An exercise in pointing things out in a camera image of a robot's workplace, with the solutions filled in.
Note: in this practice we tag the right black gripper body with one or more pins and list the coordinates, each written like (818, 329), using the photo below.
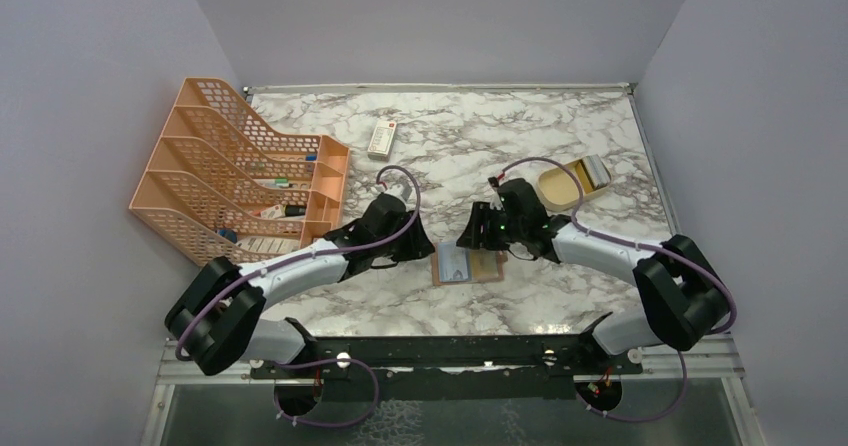
(516, 228)

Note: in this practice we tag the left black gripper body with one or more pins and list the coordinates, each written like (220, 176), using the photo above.
(397, 249)

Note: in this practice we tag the tan leather card holder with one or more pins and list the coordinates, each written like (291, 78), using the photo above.
(486, 266)

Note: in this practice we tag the silver VIP credit card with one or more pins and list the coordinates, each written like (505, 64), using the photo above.
(453, 263)

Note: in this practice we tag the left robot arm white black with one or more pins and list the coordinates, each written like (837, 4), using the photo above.
(217, 320)

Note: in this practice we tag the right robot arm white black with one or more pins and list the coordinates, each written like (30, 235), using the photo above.
(680, 300)

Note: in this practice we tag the white red small box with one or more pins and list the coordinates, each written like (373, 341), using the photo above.
(382, 140)

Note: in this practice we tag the orange plastic file rack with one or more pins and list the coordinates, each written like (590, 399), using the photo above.
(222, 182)

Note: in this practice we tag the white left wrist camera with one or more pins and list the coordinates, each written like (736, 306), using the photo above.
(406, 192)

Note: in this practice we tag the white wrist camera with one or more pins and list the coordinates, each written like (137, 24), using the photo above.
(496, 202)
(406, 192)

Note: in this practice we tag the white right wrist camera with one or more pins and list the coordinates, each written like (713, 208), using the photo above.
(496, 202)

